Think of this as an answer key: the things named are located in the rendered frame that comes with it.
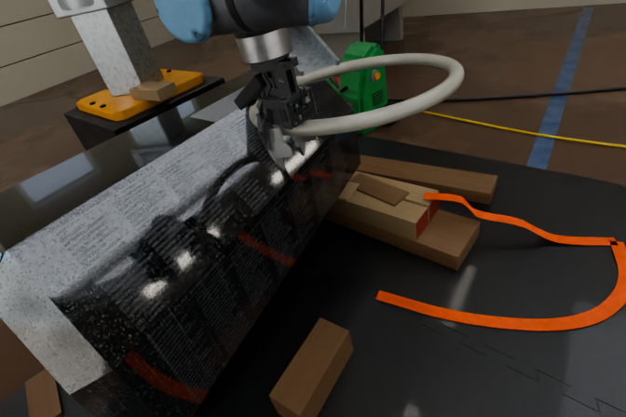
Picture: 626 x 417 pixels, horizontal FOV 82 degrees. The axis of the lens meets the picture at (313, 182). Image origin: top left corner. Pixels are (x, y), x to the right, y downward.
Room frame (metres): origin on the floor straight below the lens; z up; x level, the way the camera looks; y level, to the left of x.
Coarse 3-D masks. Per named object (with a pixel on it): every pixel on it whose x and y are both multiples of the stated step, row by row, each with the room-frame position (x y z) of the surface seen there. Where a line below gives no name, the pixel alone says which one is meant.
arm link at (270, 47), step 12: (264, 36) 0.61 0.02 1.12; (276, 36) 0.61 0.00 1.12; (288, 36) 0.64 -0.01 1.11; (240, 48) 0.63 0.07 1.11; (252, 48) 0.61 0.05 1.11; (264, 48) 0.61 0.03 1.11; (276, 48) 0.61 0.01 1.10; (288, 48) 0.63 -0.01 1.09; (252, 60) 0.61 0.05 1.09; (264, 60) 0.61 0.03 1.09; (276, 60) 0.62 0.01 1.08
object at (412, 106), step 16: (352, 64) 1.02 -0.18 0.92; (368, 64) 1.01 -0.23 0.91; (384, 64) 0.99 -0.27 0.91; (400, 64) 0.96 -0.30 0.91; (416, 64) 0.91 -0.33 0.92; (432, 64) 0.85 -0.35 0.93; (448, 64) 0.77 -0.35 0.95; (304, 80) 1.00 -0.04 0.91; (448, 80) 0.65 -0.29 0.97; (416, 96) 0.60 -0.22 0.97; (432, 96) 0.60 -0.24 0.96; (448, 96) 0.62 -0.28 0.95; (256, 112) 0.76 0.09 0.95; (368, 112) 0.58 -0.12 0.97; (384, 112) 0.57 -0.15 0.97; (400, 112) 0.57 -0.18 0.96; (416, 112) 0.58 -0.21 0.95; (304, 128) 0.61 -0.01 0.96; (320, 128) 0.59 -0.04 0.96; (336, 128) 0.58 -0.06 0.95; (352, 128) 0.57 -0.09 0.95
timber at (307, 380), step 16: (320, 320) 0.79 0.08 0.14; (320, 336) 0.73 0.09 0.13; (336, 336) 0.72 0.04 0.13; (304, 352) 0.69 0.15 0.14; (320, 352) 0.68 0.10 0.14; (336, 352) 0.67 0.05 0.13; (288, 368) 0.65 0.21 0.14; (304, 368) 0.64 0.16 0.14; (320, 368) 0.63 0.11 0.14; (336, 368) 0.65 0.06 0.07; (288, 384) 0.60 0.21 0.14; (304, 384) 0.59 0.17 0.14; (320, 384) 0.59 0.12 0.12; (272, 400) 0.57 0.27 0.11; (288, 400) 0.55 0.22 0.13; (304, 400) 0.54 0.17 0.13; (320, 400) 0.57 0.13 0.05; (288, 416) 0.54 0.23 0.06; (304, 416) 0.51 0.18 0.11
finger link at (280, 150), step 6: (270, 132) 0.63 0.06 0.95; (276, 132) 0.63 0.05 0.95; (270, 138) 0.63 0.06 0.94; (276, 138) 0.62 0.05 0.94; (282, 138) 0.62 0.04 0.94; (276, 144) 0.62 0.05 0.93; (282, 144) 0.61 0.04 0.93; (270, 150) 0.62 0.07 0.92; (276, 150) 0.62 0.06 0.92; (282, 150) 0.61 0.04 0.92; (288, 150) 0.60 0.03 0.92; (276, 156) 0.62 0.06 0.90; (282, 156) 0.61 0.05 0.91; (288, 156) 0.60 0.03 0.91; (276, 162) 0.62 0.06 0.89; (282, 162) 0.63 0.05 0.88; (282, 168) 0.63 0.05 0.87
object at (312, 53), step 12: (300, 36) 1.29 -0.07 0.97; (312, 36) 1.21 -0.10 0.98; (300, 48) 1.21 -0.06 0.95; (312, 48) 1.20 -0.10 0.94; (324, 48) 1.11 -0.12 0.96; (300, 60) 1.15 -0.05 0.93; (312, 60) 1.14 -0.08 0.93; (324, 60) 1.13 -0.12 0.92; (336, 60) 1.03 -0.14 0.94; (300, 72) 1.01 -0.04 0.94
